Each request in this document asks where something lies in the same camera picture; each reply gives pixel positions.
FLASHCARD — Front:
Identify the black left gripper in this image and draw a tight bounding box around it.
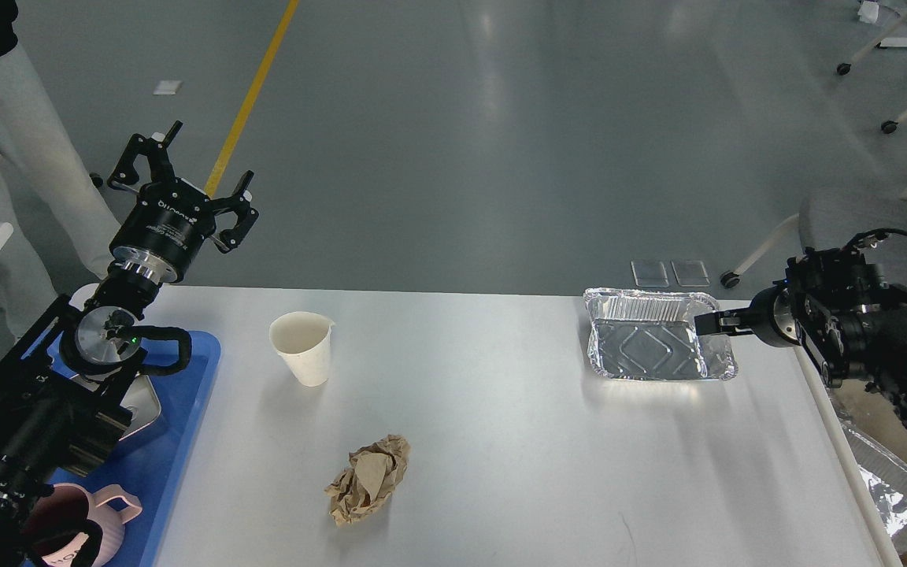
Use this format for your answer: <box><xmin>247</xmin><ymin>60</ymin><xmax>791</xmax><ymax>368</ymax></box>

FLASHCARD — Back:
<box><xmin>106</xmin><ymin>120</ymin><xmax>259</xmax><ymax>284</ymax></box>

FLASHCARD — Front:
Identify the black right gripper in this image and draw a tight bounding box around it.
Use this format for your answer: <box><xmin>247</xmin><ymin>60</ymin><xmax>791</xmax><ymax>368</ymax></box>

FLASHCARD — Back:
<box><xmin>694</xmin><ymin>286</ymin><xmax>800</xmax><ymax>348</ymax></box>

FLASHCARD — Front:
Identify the aluminium foil tray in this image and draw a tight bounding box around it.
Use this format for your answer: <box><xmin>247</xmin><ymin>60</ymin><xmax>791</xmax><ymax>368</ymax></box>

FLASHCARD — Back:
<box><xmin>583</xmin><ymin>287</ymin><xmax>739</xmax><ymax>383</ymax></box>

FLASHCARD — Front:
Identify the white paper cup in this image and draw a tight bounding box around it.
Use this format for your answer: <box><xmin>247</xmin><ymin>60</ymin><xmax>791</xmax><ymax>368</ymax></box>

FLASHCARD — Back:
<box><xmin>268</xmin><ymin>311</ymin><xmax>335</xmax><ymax>387</ymax></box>

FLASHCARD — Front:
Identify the steel rectangular container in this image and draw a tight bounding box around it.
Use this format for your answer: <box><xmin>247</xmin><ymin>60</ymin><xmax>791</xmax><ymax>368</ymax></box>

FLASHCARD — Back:
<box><xmin>68</xmin><ymin>370</ymin><xmax>163</xmax><ymax>442</ymax></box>

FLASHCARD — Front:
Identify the brown paper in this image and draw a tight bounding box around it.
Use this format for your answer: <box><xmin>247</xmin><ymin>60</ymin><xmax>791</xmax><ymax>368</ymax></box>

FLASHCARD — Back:
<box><xmin>324</xmin><ymin>435</ymin><xmax>411</xmax><ymax>527</ymax></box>

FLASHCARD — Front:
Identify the pink mug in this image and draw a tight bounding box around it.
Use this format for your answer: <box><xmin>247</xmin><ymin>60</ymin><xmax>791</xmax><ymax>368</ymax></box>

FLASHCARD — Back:
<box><xmin>21</xmin><ymin>482</ymin><xmax>143</xmax><ymax>566</ymax></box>

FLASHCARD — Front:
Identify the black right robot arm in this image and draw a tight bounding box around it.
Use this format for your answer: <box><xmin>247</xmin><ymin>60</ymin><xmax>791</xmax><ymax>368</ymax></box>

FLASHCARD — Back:
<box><xmin>694</xmin><ymin>228</ymin><xmax>907</xmax><ymax>430</ymax></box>

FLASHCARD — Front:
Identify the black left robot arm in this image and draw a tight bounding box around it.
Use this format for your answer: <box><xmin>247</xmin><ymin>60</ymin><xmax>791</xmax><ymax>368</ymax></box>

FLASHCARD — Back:
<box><xmin>0</xmin><ymin>122</ymin><xmax>259</xmax><ymax>566</ymax></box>

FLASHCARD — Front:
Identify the floor outlet plate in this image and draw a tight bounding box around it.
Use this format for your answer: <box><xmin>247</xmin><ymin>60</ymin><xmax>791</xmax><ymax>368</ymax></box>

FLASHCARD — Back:
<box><xmin>631</xmin><ymin>261</ymin><xmax>670</xmax><ymax>288</ymax></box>
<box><xmin>671</xmin><ymin>261</ymin><xmax>710</xmax><ymax>288</ymax></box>

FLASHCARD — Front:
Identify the grey office chair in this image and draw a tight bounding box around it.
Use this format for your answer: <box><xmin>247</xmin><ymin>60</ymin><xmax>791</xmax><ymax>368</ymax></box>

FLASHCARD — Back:
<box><xmin>720</xmin><ymin>189</ymin><xmax>907</xmax><ymax>288</ymax></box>

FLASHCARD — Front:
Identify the white plastic bin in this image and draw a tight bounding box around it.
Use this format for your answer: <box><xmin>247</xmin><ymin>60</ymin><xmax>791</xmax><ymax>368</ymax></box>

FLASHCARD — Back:
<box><xmin>793</xmin><ymin>348</ymin><xmax>907</xmax><ymax>566</ymax></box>

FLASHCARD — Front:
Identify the person in grey trousers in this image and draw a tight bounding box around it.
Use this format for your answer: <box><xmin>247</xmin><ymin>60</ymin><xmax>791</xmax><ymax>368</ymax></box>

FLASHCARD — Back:
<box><xmin>0</xmin><ymin>1</ymin><xmax>120</xmax><ymax>339</ymax></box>

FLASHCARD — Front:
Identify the blue plastic tray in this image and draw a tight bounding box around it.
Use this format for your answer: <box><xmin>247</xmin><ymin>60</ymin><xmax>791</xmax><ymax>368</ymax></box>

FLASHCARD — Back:
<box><xmin>50</xmin><ymin>331</ymin><xmax>222</xmax><ymax>566</ymax></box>

